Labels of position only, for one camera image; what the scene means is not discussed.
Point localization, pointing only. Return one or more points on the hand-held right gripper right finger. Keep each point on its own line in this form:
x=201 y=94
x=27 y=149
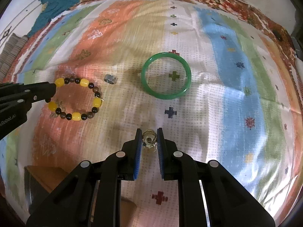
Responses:
x=161 y=156

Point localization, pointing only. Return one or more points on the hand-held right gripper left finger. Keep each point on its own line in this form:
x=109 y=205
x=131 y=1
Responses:
x=137 y=156

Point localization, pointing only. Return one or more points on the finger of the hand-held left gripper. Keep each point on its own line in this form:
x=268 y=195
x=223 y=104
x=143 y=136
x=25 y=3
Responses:
x=45 y=88
x=41 y=100

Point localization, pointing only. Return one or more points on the silver metal tin box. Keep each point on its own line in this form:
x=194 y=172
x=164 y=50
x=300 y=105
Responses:
x=35 y=186

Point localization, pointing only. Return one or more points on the grey striped pillow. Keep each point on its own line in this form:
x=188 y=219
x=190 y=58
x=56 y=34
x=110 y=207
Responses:
x=10 y=49

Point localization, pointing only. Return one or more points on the green jade bangle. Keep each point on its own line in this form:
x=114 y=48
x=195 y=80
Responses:
x=151 y=89

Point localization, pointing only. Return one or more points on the striped colourful cloth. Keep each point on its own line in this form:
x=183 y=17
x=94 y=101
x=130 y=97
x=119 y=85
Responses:
x=213 y=99

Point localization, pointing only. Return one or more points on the teal shirt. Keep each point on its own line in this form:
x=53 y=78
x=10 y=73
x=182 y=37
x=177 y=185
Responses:
x=56 y=4

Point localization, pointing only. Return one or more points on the floral bed sheet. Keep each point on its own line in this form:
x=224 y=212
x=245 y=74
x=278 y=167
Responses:
x=224 y=2

